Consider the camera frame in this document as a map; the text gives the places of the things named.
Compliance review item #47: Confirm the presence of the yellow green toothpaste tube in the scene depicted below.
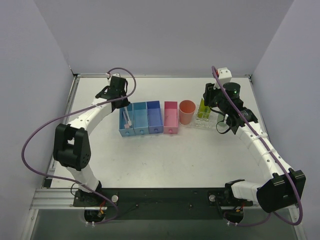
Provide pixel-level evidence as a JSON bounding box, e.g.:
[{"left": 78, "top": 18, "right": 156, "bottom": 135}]
[
  {"left": 202, "top": 106, "right": 211, "bottom": 119},
  {"left": 196, "top": 98, "right": 206, "bottom": 119}
]

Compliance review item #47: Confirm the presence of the orange plastic cup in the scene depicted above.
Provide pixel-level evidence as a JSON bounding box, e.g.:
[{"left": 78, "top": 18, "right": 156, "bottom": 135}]
[{"left": 179, "top": 100, "right": 196, "bottom": 125}]

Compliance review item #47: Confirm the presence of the white pink toothbrush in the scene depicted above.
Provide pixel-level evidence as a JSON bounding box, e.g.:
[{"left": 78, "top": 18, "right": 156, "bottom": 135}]
[{"left": 122, "top": 112, "right": 130, "bottom": 129}]

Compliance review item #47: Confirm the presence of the green plastic cup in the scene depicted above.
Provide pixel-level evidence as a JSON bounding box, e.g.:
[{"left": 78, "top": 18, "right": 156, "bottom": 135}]
[{"left": 217, "top": 114, "right": 226, "bottom": 127}]

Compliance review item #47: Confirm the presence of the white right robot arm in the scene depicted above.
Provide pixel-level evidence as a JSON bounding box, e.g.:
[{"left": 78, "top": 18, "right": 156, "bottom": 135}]
[{"left": 203, "top": 82, "right": 306, "bottom": 213}]

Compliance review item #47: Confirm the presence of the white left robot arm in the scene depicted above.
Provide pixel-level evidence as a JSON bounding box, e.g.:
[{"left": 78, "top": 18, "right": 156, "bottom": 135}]
[{"left": 53, "top": 75, "right": 130, "bottom": 206}]

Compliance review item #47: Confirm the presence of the clear textured oval tray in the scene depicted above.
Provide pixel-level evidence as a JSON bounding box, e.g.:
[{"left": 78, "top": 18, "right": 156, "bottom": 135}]
[{"left": 184, "top": 104, "right": 228, "bottom": 132}]

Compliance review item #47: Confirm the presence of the pink drawer box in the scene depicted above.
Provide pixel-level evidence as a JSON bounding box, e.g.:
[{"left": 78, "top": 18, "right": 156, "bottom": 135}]
[{"left": 163, "top": 101, "right": 179, "bottom": 135}]

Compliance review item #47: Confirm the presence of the purple drawer box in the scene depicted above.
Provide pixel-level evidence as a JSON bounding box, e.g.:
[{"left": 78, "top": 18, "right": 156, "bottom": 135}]
[{"left": 146, "top": 101, "right": 164, "bottom": 135}]

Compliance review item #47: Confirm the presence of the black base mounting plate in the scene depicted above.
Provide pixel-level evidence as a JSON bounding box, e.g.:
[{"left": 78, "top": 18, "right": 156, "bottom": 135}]
[{"left": 72, "top": 187, "right": 255, "bottom": 221}]

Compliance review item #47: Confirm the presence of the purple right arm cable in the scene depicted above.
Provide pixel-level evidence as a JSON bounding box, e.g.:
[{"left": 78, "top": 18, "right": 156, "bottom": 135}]
[{"left": 211, "top": 65, "right": 304, "bottom": 227}]

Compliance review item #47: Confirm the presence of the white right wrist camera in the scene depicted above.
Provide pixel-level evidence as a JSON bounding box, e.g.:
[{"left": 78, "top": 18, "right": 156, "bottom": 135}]
[{"left": 217, "top": 67, "right": 232, "bottom": 85}]

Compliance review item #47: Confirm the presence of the aluminium frame rail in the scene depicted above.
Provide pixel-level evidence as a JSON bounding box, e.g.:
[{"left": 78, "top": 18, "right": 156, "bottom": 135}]
[{"left": 30, "top": 187, "right": 260, "bottom": 210}]

